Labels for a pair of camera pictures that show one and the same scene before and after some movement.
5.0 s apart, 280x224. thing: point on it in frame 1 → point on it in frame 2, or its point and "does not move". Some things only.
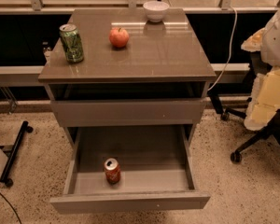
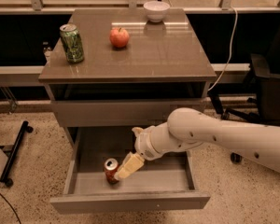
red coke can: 112,170 does not move
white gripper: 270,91 → 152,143
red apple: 119,37 does not move
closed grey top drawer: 121,113 does not move
